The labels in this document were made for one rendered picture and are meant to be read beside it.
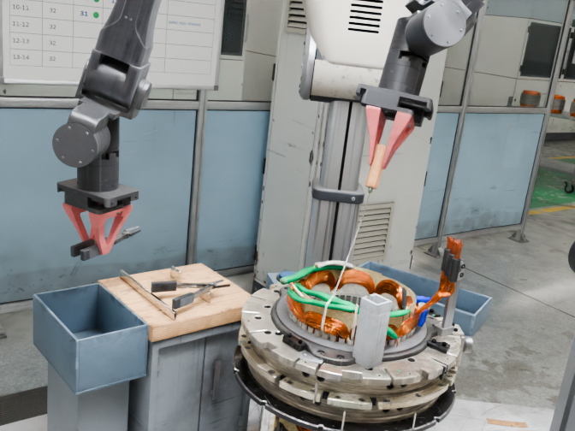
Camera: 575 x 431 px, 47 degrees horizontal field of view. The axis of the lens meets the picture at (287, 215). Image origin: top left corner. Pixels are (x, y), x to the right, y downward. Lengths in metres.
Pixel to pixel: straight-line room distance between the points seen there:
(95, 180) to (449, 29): 0.51
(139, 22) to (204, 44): 2.38
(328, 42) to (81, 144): 0.60
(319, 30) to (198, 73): 2.00
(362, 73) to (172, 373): 0.66
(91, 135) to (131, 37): 0.14
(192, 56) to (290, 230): 0.98
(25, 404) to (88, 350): 1.82
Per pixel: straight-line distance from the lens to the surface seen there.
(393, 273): 1.31
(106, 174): 0.95
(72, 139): 0.87
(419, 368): 0.89
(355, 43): 1.30
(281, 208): 3.40
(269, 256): 3.54
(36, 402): 2.78
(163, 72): 3.18
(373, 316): 0.83
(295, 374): 0.88
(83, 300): 1.12
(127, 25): 0.89
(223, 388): 1.13
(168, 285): 1.05
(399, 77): 0.91
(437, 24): 0.86
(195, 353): 1.06
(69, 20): 3.00
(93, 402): 1.04
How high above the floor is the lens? 1.51
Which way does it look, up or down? 17 degrees down
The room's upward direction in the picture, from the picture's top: 7 degrees clockwise
